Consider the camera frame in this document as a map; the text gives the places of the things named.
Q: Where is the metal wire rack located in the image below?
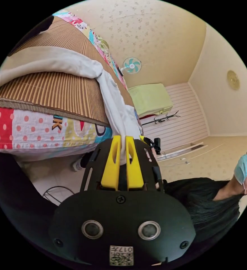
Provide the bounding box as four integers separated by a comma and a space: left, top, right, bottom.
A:
42, 185, 75, 206

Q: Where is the round ceiling lamp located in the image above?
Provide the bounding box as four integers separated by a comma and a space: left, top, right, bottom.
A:
226, 70, 241, 91

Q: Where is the white long sleeve shirt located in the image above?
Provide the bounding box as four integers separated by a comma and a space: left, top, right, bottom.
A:
0, 46, 144, 165

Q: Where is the person's body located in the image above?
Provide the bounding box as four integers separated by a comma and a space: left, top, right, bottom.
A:
0, 132, 247, 251

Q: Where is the teal wall fan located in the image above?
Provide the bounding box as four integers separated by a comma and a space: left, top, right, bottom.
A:
117, 56, 142, 76

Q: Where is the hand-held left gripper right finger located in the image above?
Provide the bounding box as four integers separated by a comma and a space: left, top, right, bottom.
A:
125, 136, 145, 189

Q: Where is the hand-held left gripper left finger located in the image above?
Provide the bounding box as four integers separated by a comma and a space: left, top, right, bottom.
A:
101, 135, 122, 189

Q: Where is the bed with woven mat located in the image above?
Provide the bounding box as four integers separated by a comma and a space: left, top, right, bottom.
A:
0, 10, 145, 162

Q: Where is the black garment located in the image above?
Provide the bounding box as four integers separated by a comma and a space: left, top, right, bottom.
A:
30, 15, 55, 37

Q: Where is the black coat rack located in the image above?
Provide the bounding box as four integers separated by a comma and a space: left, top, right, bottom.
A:
142, 110, 181, 127

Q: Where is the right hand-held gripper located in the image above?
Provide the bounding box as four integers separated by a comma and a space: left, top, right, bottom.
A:
139, 135, 162, 156

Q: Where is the light green curtain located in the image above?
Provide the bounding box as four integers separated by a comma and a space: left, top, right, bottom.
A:
127, 83, 174, 118

